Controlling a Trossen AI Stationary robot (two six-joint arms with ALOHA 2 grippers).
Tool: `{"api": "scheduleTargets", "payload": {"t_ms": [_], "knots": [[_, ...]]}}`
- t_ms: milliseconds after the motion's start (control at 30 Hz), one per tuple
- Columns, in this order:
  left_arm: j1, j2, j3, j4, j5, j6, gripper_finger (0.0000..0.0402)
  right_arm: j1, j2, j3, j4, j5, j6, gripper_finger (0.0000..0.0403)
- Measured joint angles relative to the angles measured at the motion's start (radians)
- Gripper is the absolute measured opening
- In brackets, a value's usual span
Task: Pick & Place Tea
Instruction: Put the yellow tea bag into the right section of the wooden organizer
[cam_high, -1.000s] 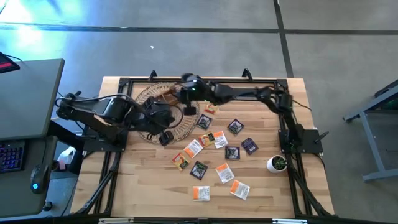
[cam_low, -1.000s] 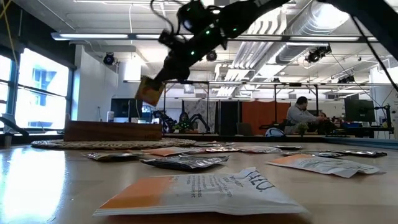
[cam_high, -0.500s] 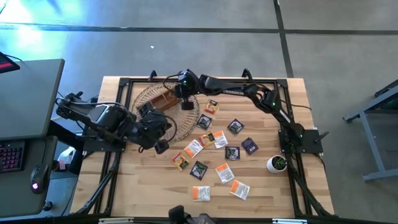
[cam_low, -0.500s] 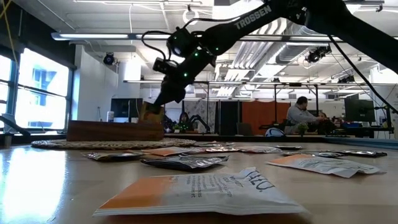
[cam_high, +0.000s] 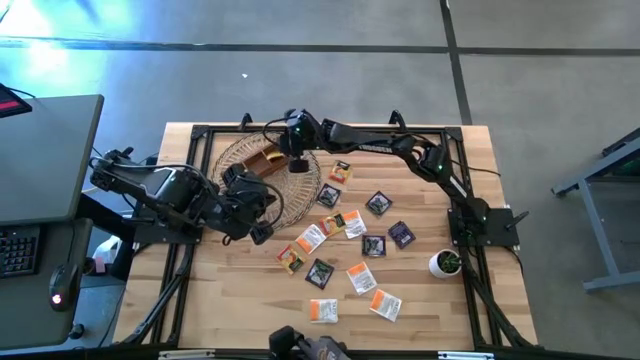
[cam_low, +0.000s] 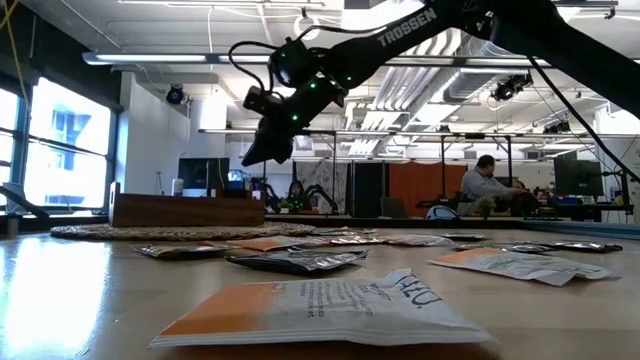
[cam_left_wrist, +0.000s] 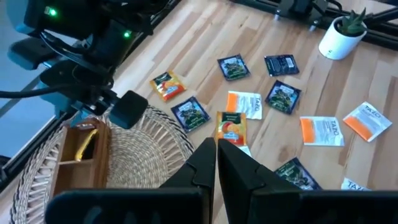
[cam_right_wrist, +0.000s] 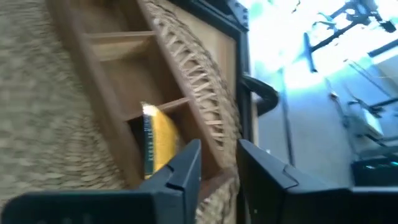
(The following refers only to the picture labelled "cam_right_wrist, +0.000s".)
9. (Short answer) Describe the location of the round woven placemat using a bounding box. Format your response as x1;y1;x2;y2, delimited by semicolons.
0;0;245;224

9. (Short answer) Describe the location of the wooden tea organizer box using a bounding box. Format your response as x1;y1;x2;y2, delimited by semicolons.
45;0;236;203

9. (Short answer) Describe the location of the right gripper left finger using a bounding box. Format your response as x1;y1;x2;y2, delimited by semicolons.
0;138;203;224

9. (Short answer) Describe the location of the black floor stand frame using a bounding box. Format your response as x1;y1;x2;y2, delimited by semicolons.
303;0;398;74

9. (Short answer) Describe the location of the black aluminium table frame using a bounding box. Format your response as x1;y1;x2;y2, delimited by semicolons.
169;0;254;224

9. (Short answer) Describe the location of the black frame hook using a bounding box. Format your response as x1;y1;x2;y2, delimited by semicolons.
242;74;280;118

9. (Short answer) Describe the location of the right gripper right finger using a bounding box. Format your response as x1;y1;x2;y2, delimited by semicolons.
238;138;398;224

